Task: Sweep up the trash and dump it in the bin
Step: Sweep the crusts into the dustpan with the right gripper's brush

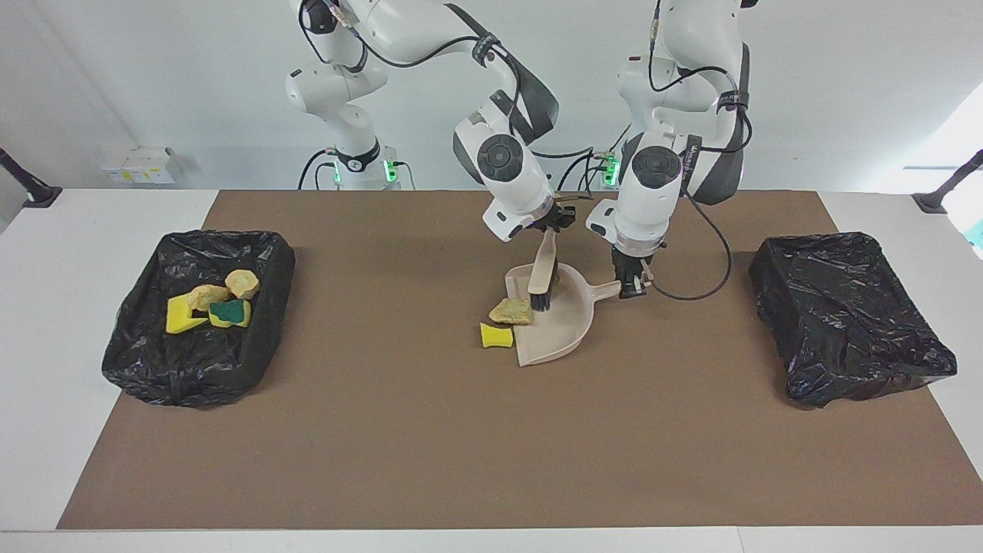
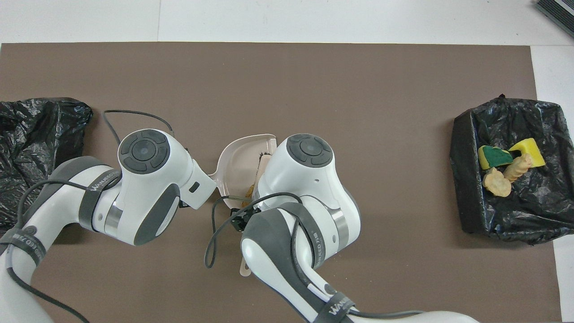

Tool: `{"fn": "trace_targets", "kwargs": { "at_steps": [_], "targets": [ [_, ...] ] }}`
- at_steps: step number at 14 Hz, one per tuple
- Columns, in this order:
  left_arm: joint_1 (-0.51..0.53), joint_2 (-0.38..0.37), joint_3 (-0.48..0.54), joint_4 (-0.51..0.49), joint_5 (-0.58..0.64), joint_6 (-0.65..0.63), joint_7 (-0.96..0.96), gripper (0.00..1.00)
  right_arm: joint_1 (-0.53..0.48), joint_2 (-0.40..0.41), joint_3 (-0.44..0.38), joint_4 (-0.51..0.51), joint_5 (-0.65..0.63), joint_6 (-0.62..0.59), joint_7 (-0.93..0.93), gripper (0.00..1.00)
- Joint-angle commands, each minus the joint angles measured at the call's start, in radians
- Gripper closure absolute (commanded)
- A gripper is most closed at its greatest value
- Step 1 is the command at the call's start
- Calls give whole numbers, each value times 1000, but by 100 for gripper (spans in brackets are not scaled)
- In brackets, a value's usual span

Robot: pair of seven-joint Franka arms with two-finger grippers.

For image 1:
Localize white cardboard boxes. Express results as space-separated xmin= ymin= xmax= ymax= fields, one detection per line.
xmin=101 ymin=146 xmax=185 ymax=185

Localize beige plastic dustpan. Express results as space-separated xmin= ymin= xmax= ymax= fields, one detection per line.
xmin=504 ymin=261 xmax=624 ymax=368

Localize black camera stand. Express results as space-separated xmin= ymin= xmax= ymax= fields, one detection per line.
xmin=0 ymin=147 xmax=62 ymax=209
xmin=912 ymin=150 xmax=983 ymax=214

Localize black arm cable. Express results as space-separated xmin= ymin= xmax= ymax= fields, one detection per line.
xmin=647 ymin=0 xmax=755 ymax=302
xmin=301 ymin=0 xmax=596 ymax=204

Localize orange striped sponge piece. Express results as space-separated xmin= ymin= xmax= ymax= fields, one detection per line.
xmin=489 ymin=297 xmax=535 ymax=326

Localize beige foam lump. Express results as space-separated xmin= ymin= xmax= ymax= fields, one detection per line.
xmin=187 ymin=283 xmax=232 ymax=313
xmin=224 ymin=270 xmax=261 ymax=300

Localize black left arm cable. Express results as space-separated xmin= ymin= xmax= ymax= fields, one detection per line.
xmin=647 ymin=0 xmax=755 ymax=302

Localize bin with black trash bag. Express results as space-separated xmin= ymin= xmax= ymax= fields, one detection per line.
xmin=749 ymin=231 xmax=958 ymax=409
xmin=101 ymin=229 xmax=296 ymax=409

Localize beige brush with black bristles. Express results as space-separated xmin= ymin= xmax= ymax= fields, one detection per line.
xmin=528 ymin=229 xmax=559 ymax=311

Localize brown table mat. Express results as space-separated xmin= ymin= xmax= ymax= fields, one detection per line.
xmin=58 ymin=190 xmax=983 ymax=531

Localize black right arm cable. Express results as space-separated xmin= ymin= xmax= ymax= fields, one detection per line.
xmin=301 ymin=0 xmax=596 ymax=204

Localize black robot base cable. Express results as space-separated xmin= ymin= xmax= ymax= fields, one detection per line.
xmin=557 ymin=150 xmax=615 ymax=191
xmin=298 ymin=148 xmax=339 ymax=190

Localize notched green yellow sponge piece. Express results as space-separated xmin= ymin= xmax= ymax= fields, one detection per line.
xmin=165 ymin=294 xmax=210 ymax=336

